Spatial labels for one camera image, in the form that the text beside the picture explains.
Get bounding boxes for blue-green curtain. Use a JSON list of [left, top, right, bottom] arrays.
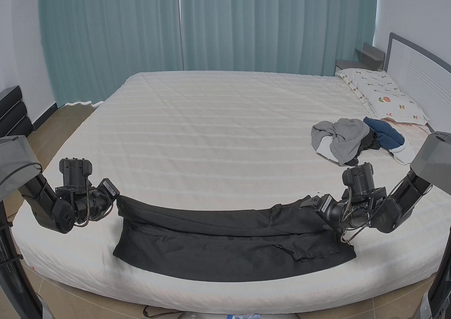
[[39, 0, 182, 107], [180, 0, 378, 77]]

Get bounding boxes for black chest of drawers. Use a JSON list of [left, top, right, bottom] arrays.
[[0, 86, 35, 138]]

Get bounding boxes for pile of clothes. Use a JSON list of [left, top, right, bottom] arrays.
[[311, 117, 414, 167]]

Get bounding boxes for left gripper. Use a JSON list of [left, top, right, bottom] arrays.
[[88, 178, 120, 221]]

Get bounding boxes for white printed pillow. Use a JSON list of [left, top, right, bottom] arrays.
[[335, 68, 430, 124]]

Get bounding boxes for grey bedside table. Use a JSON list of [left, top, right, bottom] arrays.
[[335, 43, 385, 72]]

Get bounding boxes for bed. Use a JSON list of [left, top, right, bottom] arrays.
[[14, 32, 451, 315]]

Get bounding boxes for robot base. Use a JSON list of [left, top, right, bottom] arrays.
[[178, 311, 303, 319]]

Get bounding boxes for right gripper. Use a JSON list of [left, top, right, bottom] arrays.
[[299, 194, 344, 230]]

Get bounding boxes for black trousers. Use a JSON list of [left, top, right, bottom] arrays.
[[113, 195, 357, 282]]

